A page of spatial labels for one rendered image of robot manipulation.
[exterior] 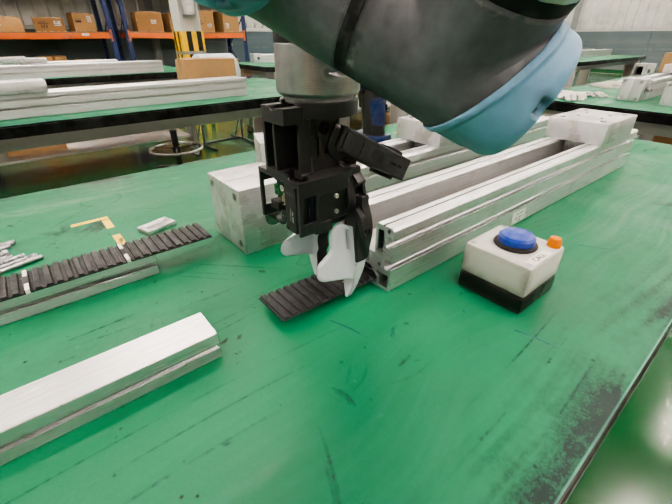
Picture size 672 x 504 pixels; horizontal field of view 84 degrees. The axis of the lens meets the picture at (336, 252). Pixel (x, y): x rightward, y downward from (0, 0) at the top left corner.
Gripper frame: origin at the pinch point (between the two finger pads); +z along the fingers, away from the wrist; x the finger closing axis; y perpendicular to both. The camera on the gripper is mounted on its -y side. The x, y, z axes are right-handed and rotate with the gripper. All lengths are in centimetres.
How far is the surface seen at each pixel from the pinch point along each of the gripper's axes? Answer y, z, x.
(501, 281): -12.0, -1.1, 14.3
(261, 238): 2.3, 0.2, -14.1
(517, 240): -14.5, -5.3, 13.8
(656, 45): -1503, -2, -345
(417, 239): -8.3, -3.9, 5.0
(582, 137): -61, -8, 2
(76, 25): -128, -44, -957
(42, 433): 30.0, 0.9, 1.8
